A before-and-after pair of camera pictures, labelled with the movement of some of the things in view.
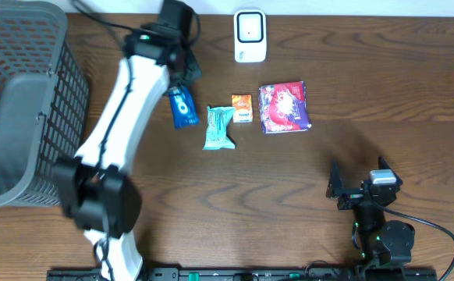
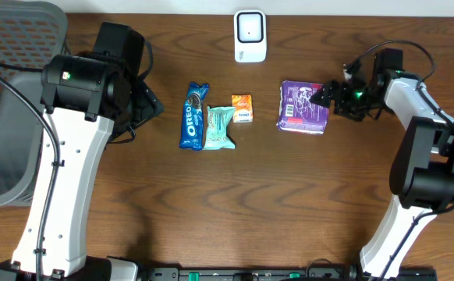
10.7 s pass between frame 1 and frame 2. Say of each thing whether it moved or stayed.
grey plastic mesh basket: stayed
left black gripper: moved
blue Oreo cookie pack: moved
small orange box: stayed
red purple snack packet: moved
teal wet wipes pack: stayed
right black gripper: moved
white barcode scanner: stayed
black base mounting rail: stayed
